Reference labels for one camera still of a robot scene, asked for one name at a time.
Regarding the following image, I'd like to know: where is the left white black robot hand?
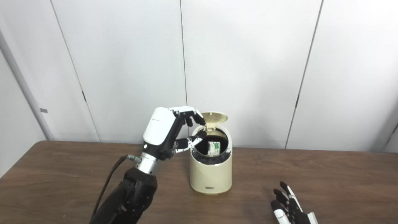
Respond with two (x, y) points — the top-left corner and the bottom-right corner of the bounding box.
(143, 106), (207, 161)

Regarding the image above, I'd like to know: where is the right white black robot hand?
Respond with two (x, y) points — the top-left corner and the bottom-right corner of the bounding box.
(271, 181), (318, 224)

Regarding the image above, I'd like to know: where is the green white milk carton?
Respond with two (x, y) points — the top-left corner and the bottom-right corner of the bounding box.
(207, 141), (221, 156)

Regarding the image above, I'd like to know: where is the cream-colored lidded bin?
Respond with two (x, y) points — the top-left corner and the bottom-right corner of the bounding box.
(190, 112), (233, 195)

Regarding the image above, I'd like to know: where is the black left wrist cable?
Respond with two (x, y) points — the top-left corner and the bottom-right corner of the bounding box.
(92, 155), (142, 218)

